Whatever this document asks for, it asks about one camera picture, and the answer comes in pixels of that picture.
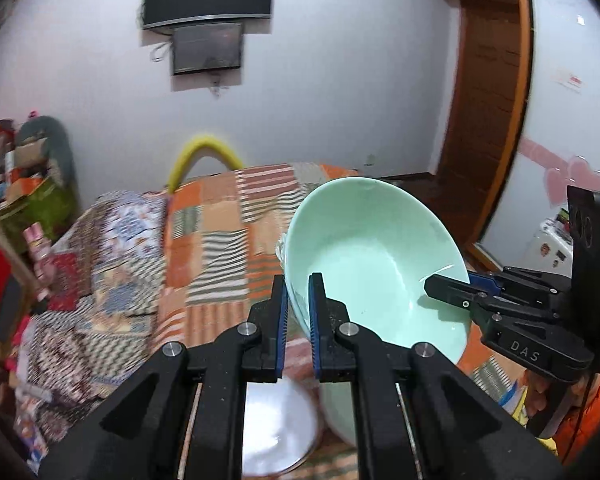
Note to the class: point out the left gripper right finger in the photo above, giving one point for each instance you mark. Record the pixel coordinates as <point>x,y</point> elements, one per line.
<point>416,415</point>

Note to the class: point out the person's right hand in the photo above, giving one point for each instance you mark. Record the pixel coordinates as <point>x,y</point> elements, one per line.
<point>541,391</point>

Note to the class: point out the patterned quilt blanket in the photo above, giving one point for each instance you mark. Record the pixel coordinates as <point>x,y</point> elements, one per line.
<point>96,329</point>

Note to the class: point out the white mini fridge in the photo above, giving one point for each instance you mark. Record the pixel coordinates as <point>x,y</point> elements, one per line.
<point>551,247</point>

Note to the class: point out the brown wooden door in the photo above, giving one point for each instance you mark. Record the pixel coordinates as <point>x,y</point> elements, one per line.
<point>491,85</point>

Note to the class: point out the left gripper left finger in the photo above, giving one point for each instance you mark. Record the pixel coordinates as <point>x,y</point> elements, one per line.
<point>182,412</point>

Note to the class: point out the mint green bowl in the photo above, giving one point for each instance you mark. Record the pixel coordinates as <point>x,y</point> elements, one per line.
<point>374,246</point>

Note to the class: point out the white sliding wardrobe door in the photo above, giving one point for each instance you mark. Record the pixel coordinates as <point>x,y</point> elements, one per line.
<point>560,136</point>

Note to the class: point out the green storage box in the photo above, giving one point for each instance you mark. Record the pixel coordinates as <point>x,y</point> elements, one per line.
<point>51,206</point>

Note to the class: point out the pink beige bowl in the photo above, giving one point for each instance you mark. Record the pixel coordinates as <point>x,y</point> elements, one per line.
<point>337,407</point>

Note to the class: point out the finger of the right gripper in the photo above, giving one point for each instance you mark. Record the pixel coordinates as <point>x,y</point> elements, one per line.
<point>487,282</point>
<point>455,294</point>

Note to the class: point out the pink rabbit figurine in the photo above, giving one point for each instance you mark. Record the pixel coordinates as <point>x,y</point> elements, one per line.
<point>41,252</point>

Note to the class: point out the striped patchwork tablecloth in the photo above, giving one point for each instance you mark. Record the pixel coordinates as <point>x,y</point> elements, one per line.
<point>220,245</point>

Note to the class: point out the grey plush toy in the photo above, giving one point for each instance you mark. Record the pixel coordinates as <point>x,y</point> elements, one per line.
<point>42,147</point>

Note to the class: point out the white bowl black dots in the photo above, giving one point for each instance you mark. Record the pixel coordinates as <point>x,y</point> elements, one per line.
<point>281,428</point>

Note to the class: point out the small black wall monitor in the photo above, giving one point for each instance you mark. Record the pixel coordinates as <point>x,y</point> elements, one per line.
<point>207,48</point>

